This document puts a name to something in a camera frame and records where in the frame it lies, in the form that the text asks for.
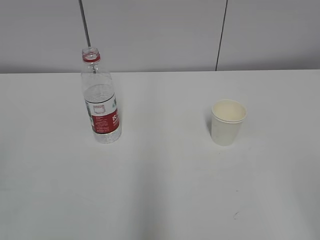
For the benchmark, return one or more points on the clear plastic water bottle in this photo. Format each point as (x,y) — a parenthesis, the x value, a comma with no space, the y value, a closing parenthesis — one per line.
(99,97)

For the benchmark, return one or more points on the white paper cup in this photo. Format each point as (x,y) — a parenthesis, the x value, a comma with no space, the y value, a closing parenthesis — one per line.
(227,118)

